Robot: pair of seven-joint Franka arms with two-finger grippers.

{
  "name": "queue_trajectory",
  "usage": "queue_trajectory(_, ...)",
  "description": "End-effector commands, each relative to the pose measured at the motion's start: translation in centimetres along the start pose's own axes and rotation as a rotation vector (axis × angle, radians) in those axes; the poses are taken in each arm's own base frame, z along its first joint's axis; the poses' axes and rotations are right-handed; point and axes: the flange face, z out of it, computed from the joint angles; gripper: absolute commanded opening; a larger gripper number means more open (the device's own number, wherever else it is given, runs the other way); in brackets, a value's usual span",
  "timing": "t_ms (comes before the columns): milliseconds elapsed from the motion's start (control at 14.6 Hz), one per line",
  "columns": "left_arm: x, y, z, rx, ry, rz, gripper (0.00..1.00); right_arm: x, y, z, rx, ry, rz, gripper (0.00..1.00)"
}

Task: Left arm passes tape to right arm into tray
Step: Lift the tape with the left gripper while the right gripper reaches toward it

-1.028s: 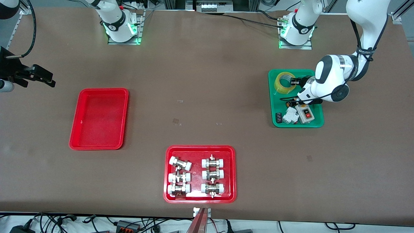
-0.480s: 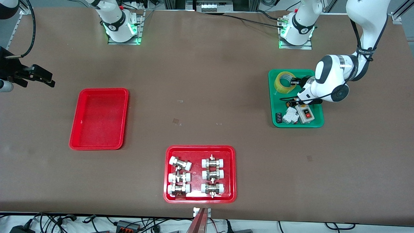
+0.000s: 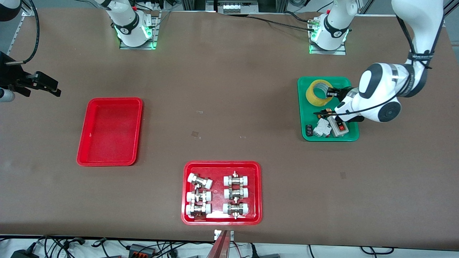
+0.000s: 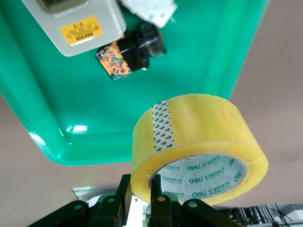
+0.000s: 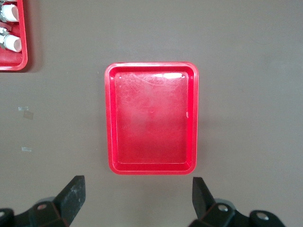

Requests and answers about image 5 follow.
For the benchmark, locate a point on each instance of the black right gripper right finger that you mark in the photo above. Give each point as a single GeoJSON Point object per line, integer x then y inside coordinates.
{"type": "Point", "coordinates": [202, 198]}

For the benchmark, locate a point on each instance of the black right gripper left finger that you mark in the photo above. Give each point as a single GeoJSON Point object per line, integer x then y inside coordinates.
{"type": "Point", "coordinates": [71, 198]}

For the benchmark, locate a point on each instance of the small clear tape strip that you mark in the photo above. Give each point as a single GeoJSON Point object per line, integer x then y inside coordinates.
{"type": "Point", "coordinates": [26, 149]}
{"type": "Point", "coordinates": [23, 108]}

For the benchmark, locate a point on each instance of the brownish square tape patch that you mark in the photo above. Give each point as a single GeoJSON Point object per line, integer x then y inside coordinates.
{"type": "Point", "coordinates": [28, 115]}

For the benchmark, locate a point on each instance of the red plastic tray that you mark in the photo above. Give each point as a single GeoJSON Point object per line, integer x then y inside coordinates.
{"type": "Point", "coordinates": [151, 118]}

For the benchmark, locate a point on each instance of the red tray holding valves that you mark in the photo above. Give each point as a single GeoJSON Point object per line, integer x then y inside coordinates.
{"type": "Point", "coordinates": [22, 35]}

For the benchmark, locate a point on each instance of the metal valve with white ends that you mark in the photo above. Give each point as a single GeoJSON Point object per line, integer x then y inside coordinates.
{"type": "Point", "coordinates": [13, 43]}
{"type": "Point", "coordinates": [10, 11]}

